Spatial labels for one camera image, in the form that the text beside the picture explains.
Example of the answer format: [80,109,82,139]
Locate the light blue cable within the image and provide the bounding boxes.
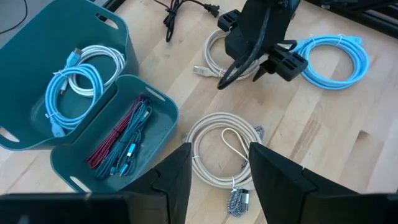
[291,33,371,91]
[44,47,106,138]

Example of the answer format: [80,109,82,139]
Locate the black aluminium table frame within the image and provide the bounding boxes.
[93,0,398,40]

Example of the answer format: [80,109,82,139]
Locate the small teal plastic bin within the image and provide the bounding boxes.
[49,73,180,194]

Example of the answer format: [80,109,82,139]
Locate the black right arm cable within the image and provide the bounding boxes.
[216,6,272,91]

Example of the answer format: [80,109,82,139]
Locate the short beige USB cable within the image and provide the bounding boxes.
[220,126,250,163]

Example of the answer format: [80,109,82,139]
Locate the black white braided cable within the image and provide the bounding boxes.
[226,124,266,218]

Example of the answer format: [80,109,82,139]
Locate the maroon braided cable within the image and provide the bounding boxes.
[85,95,147,170]

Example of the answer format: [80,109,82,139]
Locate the black lamp power cord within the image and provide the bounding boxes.
[153,0,221,43]

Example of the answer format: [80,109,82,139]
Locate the teal braided cable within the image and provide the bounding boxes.
[118,98,154,177]
[94,124,141,182]

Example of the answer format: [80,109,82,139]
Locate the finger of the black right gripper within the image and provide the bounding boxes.
[252,46,309,83]
[217,9,242,32]

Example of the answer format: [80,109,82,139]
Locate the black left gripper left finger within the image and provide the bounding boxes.
[0,142,193,224]

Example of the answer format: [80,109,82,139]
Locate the large teal plastic bin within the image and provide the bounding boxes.
[0,0,140,152]

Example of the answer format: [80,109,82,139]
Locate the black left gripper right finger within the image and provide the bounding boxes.
[248,141,398,224]

